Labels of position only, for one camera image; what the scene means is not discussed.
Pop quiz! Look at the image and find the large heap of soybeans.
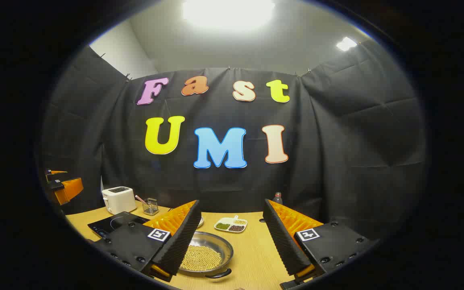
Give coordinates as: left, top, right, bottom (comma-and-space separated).
180, 245, 222, 271

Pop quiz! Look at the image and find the small ceiling light panel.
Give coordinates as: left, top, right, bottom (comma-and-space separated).
336, 37, 357, 52

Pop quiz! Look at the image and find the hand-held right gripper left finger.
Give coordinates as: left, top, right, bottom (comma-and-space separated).
91, 200, 201, 282

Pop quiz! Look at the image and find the black backdrop cloth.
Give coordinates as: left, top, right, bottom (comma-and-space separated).
39, 39, 430, 242

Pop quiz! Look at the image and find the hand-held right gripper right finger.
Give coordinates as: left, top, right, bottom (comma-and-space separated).
263, 199, 379, 290

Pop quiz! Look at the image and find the small wire basket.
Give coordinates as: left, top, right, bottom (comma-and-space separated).
142, 198, 160, 216

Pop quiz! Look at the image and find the steel pot with black handles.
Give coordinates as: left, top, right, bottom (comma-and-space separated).
178, 231, 234, 279

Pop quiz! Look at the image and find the white toaster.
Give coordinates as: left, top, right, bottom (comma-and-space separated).
101, 186, 137, 215

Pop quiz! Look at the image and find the black induction cooktop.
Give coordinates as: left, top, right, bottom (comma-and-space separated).
87, 211, 151, 239

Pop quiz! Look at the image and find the white divided tray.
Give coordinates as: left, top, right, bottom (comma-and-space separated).
214, 215, 248, 233

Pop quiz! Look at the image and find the large ceiling light panel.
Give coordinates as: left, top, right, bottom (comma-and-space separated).
182, 0, 276, 29

